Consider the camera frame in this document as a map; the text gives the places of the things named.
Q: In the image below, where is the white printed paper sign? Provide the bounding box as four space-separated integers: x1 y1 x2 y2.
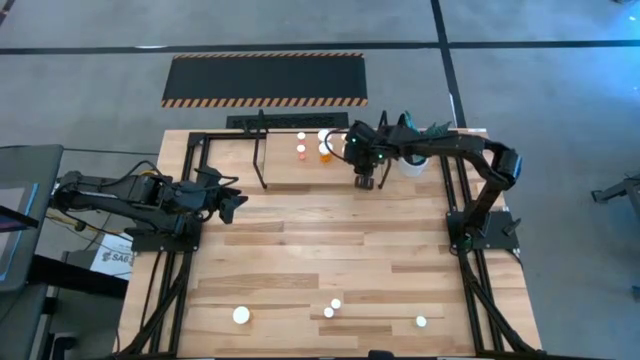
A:
89 232 135 281

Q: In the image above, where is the snake plant in white pot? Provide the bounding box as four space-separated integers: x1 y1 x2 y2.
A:
397 110 454 179

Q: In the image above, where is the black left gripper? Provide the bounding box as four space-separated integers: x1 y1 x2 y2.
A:
184 175 250 224

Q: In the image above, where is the grey table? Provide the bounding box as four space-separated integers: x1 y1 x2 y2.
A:
0 143 65 294

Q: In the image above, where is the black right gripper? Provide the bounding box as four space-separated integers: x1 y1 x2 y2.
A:
345 119 396 191

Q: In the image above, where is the small black mat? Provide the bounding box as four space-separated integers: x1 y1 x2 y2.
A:
225 111 350 130

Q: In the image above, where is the wooden shelf black metal frame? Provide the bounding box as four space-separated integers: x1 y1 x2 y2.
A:
252 109 394 191

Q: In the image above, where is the black hazard-striped mat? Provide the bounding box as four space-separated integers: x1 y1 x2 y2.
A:
160 52 369 109

